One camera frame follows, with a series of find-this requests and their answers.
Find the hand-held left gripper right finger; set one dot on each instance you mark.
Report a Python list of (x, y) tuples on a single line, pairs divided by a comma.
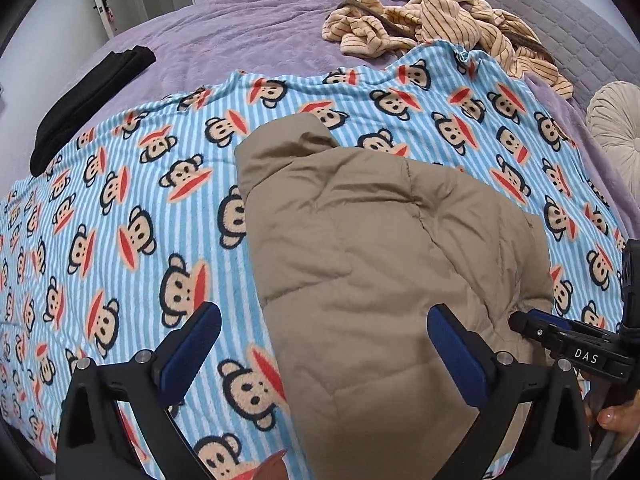
[(455, 347)]

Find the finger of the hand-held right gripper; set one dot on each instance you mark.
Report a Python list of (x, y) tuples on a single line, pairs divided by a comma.
[(535, 327)]

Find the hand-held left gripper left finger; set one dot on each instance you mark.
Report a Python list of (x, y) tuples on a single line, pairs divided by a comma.
[(192, 347)]

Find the khaki puffer jacket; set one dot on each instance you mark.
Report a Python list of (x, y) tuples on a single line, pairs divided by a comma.
[(360, 260)]

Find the person's right hand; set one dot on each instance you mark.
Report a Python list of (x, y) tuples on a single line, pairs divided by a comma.
[(622, 417)]

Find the monkey print striped blanket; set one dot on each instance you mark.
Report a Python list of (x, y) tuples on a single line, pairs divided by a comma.
[(150, 230)]

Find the round beige pleated pillow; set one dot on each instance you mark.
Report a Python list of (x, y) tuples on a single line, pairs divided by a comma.
[(617, 130)]

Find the black folded garment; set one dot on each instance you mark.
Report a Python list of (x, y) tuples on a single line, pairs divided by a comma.
[(85, 100)]

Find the grey quilted headboard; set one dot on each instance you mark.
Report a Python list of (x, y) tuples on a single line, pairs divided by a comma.
[(560, 15)]

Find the beige striped garment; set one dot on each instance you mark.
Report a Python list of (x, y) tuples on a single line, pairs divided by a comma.
[(450, 15)]

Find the purple bedspread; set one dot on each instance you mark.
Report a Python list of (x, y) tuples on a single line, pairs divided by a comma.
[(240, 25)]

